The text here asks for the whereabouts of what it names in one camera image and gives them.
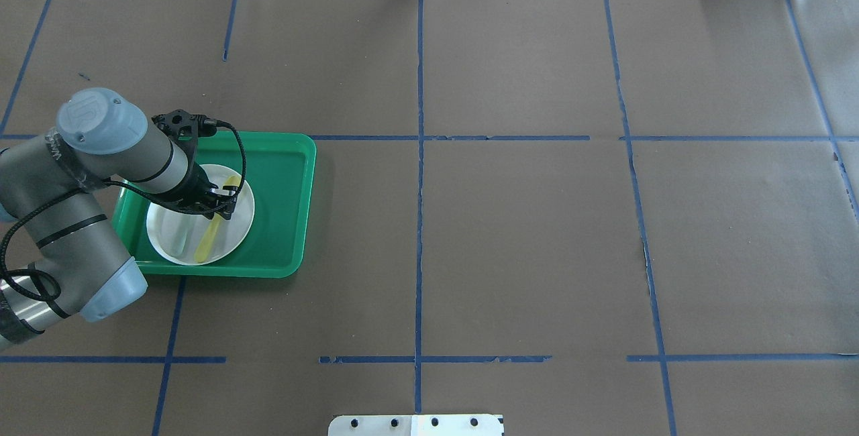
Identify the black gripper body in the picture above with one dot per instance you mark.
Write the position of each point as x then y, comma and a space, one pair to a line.
197, 190

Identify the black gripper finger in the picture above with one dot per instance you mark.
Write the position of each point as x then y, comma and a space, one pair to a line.
224, 208
227, 190

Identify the yellow plastic spoon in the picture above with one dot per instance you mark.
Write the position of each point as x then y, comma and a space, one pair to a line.
204, 248

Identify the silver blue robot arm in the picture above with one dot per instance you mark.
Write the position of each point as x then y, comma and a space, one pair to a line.
99, 139

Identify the pale grey plastic fork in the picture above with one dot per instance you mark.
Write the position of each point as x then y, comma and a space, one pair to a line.
178, 241

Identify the white round plate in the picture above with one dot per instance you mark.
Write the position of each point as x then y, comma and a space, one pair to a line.
232, 232

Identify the green plastic tray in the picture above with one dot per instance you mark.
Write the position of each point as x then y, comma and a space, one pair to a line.
279, 168

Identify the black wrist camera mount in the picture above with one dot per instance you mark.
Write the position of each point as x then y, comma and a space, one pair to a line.
185, 129

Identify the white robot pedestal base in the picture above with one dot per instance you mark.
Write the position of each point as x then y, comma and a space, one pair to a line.
438, 424

